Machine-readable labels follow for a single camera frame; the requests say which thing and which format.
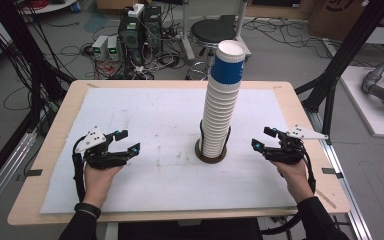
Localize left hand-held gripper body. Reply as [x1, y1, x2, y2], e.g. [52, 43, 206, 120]
[74, 125, 130, 170]

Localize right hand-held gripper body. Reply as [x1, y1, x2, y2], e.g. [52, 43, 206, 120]
[263, 124, 330, 165]

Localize tall stack of paper cups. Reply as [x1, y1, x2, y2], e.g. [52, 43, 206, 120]
[199, 78, 241, 160]

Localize person's left hand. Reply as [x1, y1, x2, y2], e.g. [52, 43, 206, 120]
[82, 163, 125, 209]

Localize person's right hand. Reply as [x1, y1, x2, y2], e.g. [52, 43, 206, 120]
[269, 160, 315, 204]

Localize white foam sheet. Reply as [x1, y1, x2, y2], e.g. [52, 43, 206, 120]
[39, 87, 298, 215]

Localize black wristband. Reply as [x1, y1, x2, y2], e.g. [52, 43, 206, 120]
[73, 202, 102, 220]

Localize grey power supply unit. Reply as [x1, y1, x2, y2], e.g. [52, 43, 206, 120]
[106, 35, 121, 62]
[91, 35, 110, 62]

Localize white floor board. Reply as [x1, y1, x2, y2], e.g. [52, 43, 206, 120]
[339, 65, 384, 140]

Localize person's dark clothed lap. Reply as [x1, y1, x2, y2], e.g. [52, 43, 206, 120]
[117, 218, 264, 240]

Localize black computer tower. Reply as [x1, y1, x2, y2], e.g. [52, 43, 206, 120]
[143, 5, 163, 54]
[117, 13, 147, 65]

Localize black round stool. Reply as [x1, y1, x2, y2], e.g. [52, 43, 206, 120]
[189, 18, 238, 81]

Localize white power strip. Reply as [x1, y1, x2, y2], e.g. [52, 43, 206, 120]
[127, 2, 146, 19]

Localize cardboard box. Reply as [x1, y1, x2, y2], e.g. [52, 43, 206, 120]
[307, 0, 369, 42]

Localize white round table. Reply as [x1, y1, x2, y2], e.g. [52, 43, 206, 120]
[19, 0, 80, 15]

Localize left hand-held gripper black cable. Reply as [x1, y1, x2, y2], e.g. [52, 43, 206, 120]
[72, 135, 88, 203]

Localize hand-held gripper black cable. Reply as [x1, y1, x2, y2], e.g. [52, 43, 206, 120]
[72, 135, 88, 203]
[300, 146, 317, 195]

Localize right hand-held gripper black cable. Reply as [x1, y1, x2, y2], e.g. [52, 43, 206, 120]
[300, 146, 317, 195]

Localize black cable under table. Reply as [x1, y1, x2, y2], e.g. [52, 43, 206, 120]
[260, 212, 302, 236]

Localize aluminium rail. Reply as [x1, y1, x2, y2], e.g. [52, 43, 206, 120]
[307, 109, 374, 240]
[0, 128, 38, 223]

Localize tangle of floor cables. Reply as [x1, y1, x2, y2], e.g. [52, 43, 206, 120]
[59, 18, 189, 81]

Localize black floor cables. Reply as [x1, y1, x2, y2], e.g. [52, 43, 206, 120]
[242, 17, 331, 53]

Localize black frame post with cables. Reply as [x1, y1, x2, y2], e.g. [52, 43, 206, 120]
[0, 0, 76, 136]

